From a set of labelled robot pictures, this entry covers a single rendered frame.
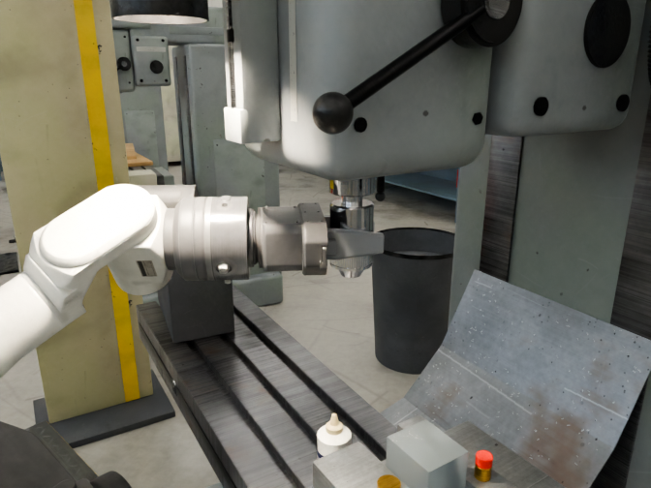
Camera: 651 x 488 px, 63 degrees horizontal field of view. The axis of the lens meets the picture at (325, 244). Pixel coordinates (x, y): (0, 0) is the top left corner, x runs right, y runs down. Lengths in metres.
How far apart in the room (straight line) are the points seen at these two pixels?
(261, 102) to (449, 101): 0.17
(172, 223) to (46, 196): 1.69
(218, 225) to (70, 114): 1.70
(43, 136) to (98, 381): 1.02
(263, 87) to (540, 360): 0.59
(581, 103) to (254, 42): 0.33
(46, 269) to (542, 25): 0.50
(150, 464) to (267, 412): 1.46
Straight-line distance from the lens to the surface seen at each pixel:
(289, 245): 0.53
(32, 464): 1.45
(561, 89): 0.58
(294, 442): 0.79
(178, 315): 1.04
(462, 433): 0.71
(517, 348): 0.89
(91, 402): 2.55
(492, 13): 0.48
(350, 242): 0.55
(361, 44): 0.44
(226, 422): 0.84
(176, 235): 0.54
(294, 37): 0.47
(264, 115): 0.49
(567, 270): 0.86
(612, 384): 0.82
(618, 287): 0.81
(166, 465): 2.25
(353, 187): 0.54
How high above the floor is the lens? 1.40
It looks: 18 degrees down
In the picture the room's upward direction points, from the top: straight up
